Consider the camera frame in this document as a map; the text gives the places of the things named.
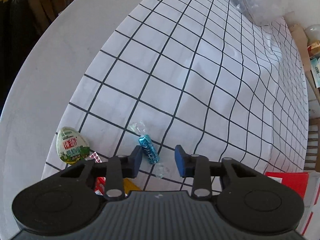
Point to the glass jar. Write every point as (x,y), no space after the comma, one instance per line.
(312,32)

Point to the clear plastic bag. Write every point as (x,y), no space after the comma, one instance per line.
(257,2)

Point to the teal white tissue box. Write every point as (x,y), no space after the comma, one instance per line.
(315,72)

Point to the wooden cabinet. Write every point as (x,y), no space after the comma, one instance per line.
(300,45)

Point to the blue candy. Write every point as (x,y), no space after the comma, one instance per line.
(148,148)

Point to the yellow orange snack packet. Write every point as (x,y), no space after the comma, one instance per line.
(130,186)

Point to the red cardboard box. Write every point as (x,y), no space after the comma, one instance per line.
(292,182)

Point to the white black checked tablecloth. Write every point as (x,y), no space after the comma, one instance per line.
(200,67)

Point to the wooden slatted chair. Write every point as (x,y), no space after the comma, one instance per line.
(312,142)

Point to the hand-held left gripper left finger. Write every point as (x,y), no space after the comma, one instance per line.
(137,161)

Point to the red white checked snack packet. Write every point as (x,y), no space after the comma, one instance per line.
(96,158)

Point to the green egg-shaped snack packet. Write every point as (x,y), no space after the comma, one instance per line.
(71,145)

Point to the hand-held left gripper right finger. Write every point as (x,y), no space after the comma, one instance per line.
(179,160)

